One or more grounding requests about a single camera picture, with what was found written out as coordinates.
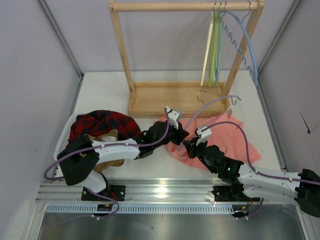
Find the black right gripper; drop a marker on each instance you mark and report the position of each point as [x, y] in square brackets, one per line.
[194, 147]

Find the pink skirt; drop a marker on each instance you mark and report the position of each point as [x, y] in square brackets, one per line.
[227, 137]

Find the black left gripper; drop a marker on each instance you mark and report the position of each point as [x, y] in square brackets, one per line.
[175, 134]

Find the lime green clothes hanger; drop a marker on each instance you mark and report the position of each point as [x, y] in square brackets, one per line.
[214, 48]

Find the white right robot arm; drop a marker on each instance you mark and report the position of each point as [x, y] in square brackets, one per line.
[296, 188]

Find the tan brown garment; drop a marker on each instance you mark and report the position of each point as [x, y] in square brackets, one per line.
[112, 136]

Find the white slotted cable duct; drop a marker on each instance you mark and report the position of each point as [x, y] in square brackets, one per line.
[139, 208]

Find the right aluminium frame post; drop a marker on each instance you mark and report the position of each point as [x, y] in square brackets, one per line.
[294, 7]

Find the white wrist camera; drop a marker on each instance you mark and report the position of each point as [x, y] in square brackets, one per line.
[203, 133]
[173, 117]

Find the red plaid garment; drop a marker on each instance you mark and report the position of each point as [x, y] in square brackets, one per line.
[97, 123]

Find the black hanging cable tie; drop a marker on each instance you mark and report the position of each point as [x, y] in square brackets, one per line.
[305, 124]

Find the light blue clothes hanger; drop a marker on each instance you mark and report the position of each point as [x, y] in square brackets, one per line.
[256, 8]

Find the cream clothes hanger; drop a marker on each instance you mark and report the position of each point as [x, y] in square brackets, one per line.
[207, 48]

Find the grey-green clothes hanger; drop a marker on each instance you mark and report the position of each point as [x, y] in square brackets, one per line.
[219, 21]

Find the aluminium frame post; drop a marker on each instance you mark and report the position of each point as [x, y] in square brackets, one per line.
[50, 18]
[294, 7]

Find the wooden clothes rack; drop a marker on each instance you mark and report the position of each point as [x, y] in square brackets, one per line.
[147, 98]

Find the purple clothes hanger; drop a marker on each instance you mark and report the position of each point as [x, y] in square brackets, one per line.
[209, 109]

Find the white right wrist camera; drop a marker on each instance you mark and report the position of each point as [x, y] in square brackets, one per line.
[203, 133]

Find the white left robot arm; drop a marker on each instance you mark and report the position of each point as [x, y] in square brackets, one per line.
[78, 160]

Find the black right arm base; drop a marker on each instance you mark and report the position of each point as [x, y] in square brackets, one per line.
[225, 193]

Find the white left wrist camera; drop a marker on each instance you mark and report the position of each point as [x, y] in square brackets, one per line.
[173, 117]

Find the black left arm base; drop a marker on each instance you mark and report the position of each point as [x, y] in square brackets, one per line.
[115, 192]

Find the aluminium mounting rail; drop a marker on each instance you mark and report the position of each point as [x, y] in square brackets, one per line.
[162, 190]

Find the left aluminium frame post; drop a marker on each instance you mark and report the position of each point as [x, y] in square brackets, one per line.
[50, 18]

